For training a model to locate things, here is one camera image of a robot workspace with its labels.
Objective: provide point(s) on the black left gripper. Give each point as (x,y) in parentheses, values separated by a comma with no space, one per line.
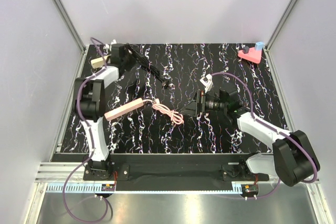
(129,49)

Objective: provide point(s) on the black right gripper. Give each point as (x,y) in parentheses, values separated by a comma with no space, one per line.
(197,106)

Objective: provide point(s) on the beige power strip red sockets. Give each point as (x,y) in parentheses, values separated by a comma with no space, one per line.
(99,62)

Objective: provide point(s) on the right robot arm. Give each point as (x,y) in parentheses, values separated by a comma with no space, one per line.
(292,158)

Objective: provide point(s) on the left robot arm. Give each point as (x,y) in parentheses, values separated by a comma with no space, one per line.
(89,104)

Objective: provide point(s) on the dark grey plug block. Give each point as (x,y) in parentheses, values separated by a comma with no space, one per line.
(246,50)

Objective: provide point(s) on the pink triangular socket block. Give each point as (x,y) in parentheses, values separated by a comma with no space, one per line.
(253,55)

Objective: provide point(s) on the blue plug block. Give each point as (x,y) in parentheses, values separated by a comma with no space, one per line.
(259,46)

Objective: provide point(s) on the pink power strip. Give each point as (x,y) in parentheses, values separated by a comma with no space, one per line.
(124,109)

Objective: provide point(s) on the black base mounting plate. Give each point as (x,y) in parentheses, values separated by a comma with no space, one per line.
(173,173)

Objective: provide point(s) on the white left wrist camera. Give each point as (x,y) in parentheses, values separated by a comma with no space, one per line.
(109,46)

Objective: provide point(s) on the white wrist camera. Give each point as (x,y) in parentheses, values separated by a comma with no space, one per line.
(109,46)
(207,82)

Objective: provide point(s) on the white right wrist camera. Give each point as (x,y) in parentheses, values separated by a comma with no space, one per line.
(207,82)

